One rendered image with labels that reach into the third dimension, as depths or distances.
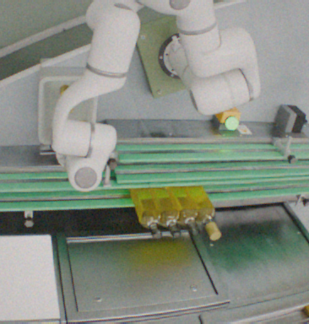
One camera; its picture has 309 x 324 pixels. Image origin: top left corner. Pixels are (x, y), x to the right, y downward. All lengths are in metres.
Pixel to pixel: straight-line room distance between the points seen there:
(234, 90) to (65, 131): 0.39
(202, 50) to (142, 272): 0.66
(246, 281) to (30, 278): 0.66
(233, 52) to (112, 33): 0.28
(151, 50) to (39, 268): 0.71
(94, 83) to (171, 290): 0.64
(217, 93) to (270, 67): 0.54
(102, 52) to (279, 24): 0.78
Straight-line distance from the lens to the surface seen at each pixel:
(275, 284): 1.31
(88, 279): 1.13
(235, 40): 0.86
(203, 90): 0.91
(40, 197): 1.24
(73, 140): 0.81
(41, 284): 1.11
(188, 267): 1.21
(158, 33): 1.14
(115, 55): 0.74
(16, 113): 1.26
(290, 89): 1.51
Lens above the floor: 1.87
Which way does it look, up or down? 52 degrees down
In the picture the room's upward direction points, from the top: 156 degrees clockwise
